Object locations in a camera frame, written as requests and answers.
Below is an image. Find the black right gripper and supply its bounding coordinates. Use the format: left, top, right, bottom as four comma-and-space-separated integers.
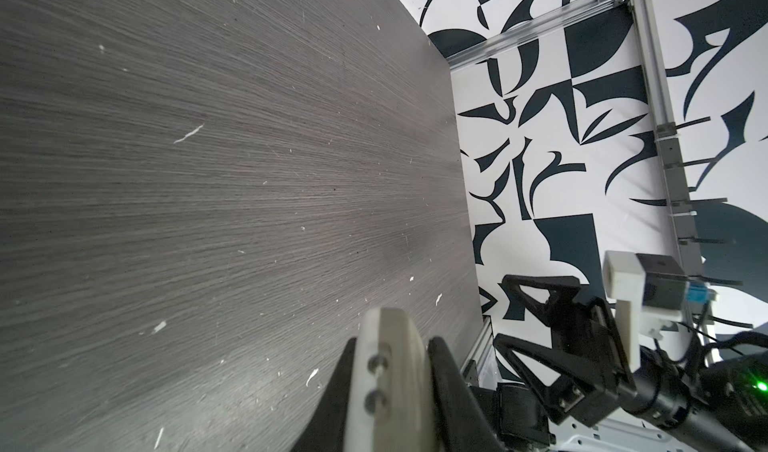
493, 274, 636, 427

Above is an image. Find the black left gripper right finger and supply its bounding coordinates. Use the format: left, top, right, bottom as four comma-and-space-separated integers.
427, 336, 504, 452

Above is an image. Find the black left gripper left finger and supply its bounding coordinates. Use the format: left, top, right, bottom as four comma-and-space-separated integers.
291, 338, 356, 452

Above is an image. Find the white remote control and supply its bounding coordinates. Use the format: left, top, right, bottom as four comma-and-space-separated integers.
343, 308, 439, 451

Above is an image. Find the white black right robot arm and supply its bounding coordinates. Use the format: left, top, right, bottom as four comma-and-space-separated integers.
472, 275, 767, 451

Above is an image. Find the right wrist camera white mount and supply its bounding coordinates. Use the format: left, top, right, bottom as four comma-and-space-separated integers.
602, 251, 716, 372

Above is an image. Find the grey wall hook rail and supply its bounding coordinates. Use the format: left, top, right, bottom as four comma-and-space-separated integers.
654, 120, 743, 302

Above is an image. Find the aluminium cage frame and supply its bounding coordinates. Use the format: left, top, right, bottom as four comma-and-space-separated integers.
446, 0, 721, 393

